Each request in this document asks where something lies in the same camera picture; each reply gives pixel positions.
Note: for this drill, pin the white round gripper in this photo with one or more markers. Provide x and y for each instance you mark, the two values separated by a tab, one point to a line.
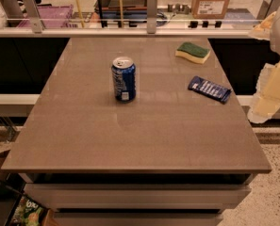
266	103

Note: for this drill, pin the green and yellow sponge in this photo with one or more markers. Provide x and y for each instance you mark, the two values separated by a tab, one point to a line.
193	52

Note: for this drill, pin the blue pepsi can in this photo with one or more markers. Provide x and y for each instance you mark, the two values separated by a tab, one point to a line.
124	79

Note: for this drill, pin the blue snack bar wrapper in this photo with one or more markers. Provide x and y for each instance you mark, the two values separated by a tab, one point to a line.
209	89

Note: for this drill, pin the cardboard box with label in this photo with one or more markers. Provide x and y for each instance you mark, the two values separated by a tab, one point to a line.
209	9

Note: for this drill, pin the purple plastic crate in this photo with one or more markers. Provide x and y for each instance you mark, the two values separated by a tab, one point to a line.
50	17

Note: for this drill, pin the upper white drawer front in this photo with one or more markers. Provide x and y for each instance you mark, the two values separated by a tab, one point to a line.
65	196

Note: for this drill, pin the white drawer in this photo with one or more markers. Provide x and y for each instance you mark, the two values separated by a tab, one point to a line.
137	219
65	196

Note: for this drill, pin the lower white drawer front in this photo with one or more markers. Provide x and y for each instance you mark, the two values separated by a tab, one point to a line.
137	219

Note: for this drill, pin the green chip bag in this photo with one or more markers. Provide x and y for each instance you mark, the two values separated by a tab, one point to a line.
27	213

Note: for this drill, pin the middle metal railing post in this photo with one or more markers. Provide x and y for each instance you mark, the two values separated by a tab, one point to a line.
151	16

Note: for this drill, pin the left metal railing post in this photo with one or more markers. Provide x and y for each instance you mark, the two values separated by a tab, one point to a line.
33	16

